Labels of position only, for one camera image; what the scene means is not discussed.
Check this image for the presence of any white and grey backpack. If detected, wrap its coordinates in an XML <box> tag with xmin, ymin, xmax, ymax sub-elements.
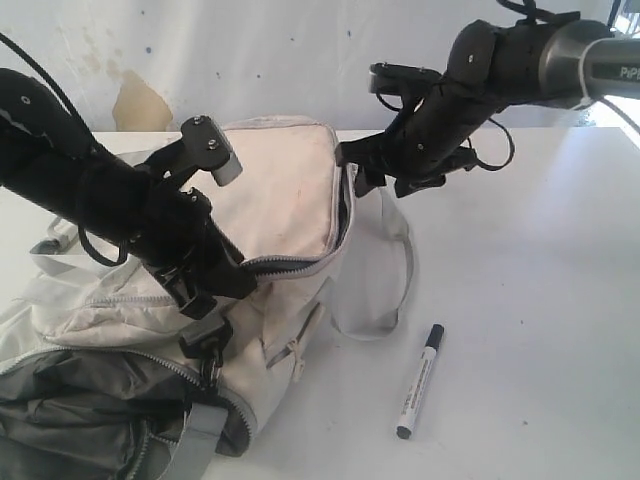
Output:
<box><xmin>1</xmin><ymin>116</ymin><xmax>414</xmax><ymax>479</ymax></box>

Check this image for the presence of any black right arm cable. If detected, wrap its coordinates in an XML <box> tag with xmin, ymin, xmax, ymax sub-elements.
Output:
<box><xmin>464</xmin><ymin>117</ymin><xmax>516</xmax><ymax>174</ymax></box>

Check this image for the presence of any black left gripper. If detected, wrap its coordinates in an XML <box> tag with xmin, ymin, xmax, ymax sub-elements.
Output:
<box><xmin>119</xmin><ymin>167</ymin><xmax>257</xmax><ymax>319</ymax></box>

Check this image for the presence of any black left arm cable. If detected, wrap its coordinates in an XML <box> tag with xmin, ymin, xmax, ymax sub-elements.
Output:
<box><xmin>0</xmin><ymin>32</ymin><xmax>91</xmax><ymax>131</ymax></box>

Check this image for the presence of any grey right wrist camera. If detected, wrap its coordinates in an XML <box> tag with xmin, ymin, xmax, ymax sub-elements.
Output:
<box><xmin>369</xmin><ymin>62</ymin><xmax>441</xmax><ymax>96</ymax></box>

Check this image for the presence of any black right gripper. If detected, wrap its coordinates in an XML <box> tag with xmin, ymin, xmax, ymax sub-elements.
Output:
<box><xmin>335</xmin><ymin>79</ymin><xmax>495</xmax><ymax>198</ymax></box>

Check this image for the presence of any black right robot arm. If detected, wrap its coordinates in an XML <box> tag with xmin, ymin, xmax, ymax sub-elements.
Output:
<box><xmin>336</xmin><ymin>1</ymin><xmax>639</xmax><ymax>198</ymax></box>

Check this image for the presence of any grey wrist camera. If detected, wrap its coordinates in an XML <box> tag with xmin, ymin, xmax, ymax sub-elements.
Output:
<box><xmin>369</xmin><ymin>62</ymin><xmax>441</xmax><ymax>96</ymax></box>
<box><xmin>144</xmin><ymin>115</ymin><xmax>243</xmax><ymax>187</ymax></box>

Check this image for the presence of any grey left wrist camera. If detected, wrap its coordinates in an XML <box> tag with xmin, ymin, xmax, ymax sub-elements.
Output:
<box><xmin>144</xmin><ymin>115</ymin><xmax>243</xmax><ymax>187</ymax></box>

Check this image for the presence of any black capped white marker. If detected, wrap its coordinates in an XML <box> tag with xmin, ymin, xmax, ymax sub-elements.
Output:
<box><xmin>396</xmin><ymin>324</ymin><xmax>445</xmax><ymax>440</ymax></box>

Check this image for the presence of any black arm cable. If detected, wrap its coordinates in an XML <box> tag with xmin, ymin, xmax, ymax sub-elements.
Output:
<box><xmin>0</xmin><ymin>32</ymin><xmax>91</xmax><ymax>131</ymax></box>
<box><xmin>464</xmin><ymin>117</ymin><xmax>516</xmax><ymax>174</ymax></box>

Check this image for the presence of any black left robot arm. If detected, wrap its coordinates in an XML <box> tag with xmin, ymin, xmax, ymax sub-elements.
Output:
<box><xmin>1</xmin><ymin>69</ymin><xmax>257</xmax><ymax>319</ymax></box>

